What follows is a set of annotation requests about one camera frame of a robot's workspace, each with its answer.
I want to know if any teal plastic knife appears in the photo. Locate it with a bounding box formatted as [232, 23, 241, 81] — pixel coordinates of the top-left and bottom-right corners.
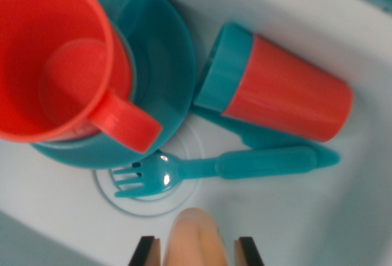
[192, 105, 341, 169]

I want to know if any teal plastic fork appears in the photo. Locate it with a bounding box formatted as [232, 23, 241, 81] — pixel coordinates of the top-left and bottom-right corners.
[111, 146, 319, 199]

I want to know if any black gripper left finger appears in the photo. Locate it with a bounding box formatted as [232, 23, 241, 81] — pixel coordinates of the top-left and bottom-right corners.
[128, 235, 162, 266]

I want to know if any teal plastic plate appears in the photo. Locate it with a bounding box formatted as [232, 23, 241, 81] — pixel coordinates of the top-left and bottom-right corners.
[30, 0, 197, 170]

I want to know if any red plastic mug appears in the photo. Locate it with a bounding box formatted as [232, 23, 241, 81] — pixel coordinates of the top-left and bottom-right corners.
[0, 0, 163, 153]

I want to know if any beige detergent bottle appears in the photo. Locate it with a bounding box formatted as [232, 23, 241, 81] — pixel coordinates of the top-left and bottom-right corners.
[162, 207, 232, 266]

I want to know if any light blue toy sink unit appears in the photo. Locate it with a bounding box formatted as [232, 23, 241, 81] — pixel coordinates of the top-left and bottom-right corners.
[0, 0, 392, 266]

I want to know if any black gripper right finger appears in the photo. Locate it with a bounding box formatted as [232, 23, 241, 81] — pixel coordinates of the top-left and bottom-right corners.
[234, 237, 265, 266]

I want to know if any red tumbler with teal rim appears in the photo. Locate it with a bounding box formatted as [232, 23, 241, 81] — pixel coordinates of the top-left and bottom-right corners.
[192, 22, 355, 143]

